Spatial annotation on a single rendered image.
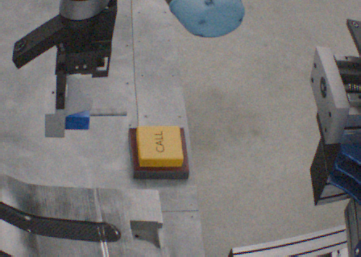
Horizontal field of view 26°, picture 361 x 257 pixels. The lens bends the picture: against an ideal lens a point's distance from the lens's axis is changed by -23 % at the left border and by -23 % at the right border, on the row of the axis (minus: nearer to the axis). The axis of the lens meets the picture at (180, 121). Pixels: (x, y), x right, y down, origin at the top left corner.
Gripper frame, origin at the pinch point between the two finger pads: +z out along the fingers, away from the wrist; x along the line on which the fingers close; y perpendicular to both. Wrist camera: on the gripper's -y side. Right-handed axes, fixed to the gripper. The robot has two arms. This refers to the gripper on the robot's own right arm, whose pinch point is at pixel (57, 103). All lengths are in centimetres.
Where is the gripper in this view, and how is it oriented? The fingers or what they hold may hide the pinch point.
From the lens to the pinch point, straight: 129.1
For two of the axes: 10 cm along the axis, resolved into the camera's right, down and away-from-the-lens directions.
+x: -1.0, -7.6, 6.4
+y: 9.9, -0.1, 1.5
